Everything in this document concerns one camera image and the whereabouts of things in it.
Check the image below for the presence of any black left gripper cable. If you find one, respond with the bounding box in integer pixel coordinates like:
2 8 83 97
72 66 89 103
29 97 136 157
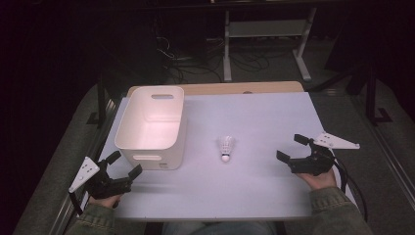
68 191 84 216

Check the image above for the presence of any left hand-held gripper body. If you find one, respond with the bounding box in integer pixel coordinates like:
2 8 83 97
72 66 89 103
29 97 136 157
68 156 134 201

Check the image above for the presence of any person's right hand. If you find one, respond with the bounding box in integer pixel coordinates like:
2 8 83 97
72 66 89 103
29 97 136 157
296 169 338 191

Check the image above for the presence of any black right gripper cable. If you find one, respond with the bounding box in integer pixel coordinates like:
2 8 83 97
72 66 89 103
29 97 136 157
331 156 368 223

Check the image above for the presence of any tangle of floor cables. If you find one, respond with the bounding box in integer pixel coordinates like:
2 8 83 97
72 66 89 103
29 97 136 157
155 35 272 84

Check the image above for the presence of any wooden table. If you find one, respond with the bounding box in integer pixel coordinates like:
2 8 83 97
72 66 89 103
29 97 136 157
126 80 305 97

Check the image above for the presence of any aluminium rail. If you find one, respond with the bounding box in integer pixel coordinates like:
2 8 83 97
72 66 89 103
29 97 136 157
351 94 415 210
48 97 125 235

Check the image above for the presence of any person's left hand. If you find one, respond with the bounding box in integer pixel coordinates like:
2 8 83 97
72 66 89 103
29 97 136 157
88 194 123 210

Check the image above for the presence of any white shuttlecock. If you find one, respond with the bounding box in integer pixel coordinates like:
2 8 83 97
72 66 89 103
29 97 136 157
217 135 236 164

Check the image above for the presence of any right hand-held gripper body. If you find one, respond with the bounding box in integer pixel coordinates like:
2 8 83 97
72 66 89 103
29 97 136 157
289 131 361 175

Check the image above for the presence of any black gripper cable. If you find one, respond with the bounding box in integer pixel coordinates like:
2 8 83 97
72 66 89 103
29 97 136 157
331 156 368 223
68 191 84 216

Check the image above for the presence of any black metal stand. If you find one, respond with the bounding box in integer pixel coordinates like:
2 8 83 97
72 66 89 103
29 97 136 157
86 72 109 126
365 65 394 126

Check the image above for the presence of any white metal desk frame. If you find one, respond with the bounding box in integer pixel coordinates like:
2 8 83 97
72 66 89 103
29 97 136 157
223 7 318 82

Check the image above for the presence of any white plastic bin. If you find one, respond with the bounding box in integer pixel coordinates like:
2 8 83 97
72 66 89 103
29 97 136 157
114 85 188 171

